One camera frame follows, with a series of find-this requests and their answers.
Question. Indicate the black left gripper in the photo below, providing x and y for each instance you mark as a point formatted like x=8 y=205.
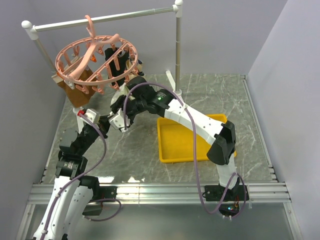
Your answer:
x=104 y=125

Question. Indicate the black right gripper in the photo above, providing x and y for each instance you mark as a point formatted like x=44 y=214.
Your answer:
x=117 y=105

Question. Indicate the pale green white underwear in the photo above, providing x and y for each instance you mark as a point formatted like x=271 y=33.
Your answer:
x=121 y=91

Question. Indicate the pink round clip hanger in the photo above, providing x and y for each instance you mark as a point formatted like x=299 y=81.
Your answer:
x=82 y=63

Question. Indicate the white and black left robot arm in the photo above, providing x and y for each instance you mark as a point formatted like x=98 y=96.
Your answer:
x=73 y=188

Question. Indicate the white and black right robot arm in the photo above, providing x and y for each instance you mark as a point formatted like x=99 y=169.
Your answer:
x=139 y=96

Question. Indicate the black hanging garment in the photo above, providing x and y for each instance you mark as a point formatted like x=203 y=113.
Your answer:
x=122 y=59

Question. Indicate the brown hanging garment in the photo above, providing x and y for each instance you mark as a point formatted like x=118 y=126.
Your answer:
x=76 y=97

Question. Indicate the beige hanging garment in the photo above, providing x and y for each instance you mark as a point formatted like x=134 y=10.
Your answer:
x=138 y=70

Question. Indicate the yellow plastic tray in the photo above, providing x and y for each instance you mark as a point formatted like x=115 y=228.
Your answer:
x=182 y=142

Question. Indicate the silver white clothes rack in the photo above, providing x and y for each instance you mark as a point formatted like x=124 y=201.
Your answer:
x=177 y=8

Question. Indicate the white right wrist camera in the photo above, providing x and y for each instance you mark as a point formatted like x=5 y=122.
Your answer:
x=119 y=121

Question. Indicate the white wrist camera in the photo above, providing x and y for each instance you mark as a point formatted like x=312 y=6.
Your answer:
x=119 y=121
x=89 y=115

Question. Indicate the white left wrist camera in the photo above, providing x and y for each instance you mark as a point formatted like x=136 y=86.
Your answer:
x=89 y=115

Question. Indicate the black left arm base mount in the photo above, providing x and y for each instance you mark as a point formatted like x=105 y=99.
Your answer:
x=105 y=194

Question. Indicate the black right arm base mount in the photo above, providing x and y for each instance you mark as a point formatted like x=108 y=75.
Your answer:
x=230 y=206

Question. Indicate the aluminium rail frame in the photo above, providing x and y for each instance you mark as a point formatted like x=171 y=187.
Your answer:
x=158 y=201

